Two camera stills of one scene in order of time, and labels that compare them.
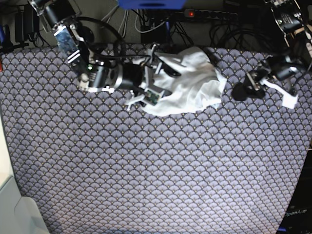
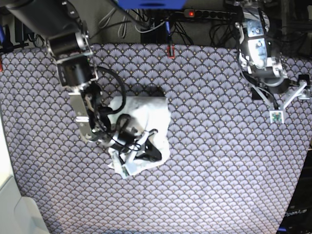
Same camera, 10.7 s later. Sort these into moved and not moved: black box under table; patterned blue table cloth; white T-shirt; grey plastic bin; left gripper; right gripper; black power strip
Moved: right gripper; left gripper; white T-shirt
Not moved: patterned blue table cloth; black power strip; grey plastic bin; black box under table
